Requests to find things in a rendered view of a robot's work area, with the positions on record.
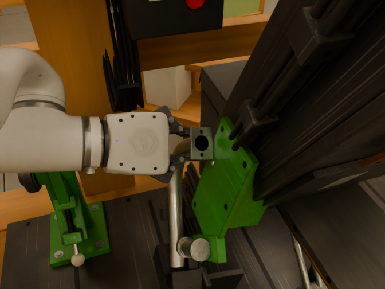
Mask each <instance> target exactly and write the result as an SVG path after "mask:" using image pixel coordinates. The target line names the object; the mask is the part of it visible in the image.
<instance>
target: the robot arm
mask: <svg viewBox="0 0 385 289"><path fill-rule="evenodd" d="M170 134H177V135H178V136H180V137H190V128H189V127H184V126H183V125H180V124H179V122H178V121H177V120H176V119H175V118H174V117H173V116H172V114H171V112H170V110H169V109H168V107H167V106H162V107H160V108H158V109H156V110H154V111H152V112H123V113H116V114H108V115H105V117H104V120H102V121H101V122H100V119H99V117H97V116H70V115H68V114H66V94H65V87H64V83H63V80H62V78H61V77H60V75H59V74H58V73H57V71H56V70H55V69H54V68H53V67H52V66H51V65H50V64H49V63H48V62H47V61H46V60H45V59H44V58H43V57H41V56H40V55H39V54H37V53H36V52H34V51H32V50H30V49H27V48H22V47H16V46H4V47H0V173H39V172H63V171H83V169H86V174H93V173H95V169H97V167H99V166H101V168H103V169H104V171H105V172H107V173H112V174H125V175H149V176H151V177H152V178H154V179H157V180H158V181H160V182H162V183H169V182H170V180H171V178H172V176H173V173H174V171H175V170H176V169H177V168H178V167H179V166H180V165H181V164H182V163H183V162H188V161H200V159H190V153H181V154H178V155H174V154H170V145H169V135H170Z"/></svg>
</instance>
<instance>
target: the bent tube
mask: <svg viewBox="0 0 385 289"><path fill-rule="evenodd" d="M200 130H201V131H202V134H201V133H200ZM181 153H190V159H213V129H212V127H190V137H189V138H187V139H184V140H182V141H181V142H179V143H178V144H177V146H176V148H175V149H174V151H173V154H174V155H178V154H181ZM201 153H202V154H203V156H201V155H200V154H201ZM184 164H185V162H183V163H182V164H181V165H180V166H179V167H178V168H177V169H176V170H175V171H174V173H173V176H172V178H171V180H170V182H169V183H168V219H169V235H170V267H175V268H177V267H184V266H186V260H185V257H181V256H180V255H179V254H178V253H177V251H176V244H177V242H178V240H179V239H180V238H181V237H184V221H183V194H182V177H183V169H184Z"/></svg>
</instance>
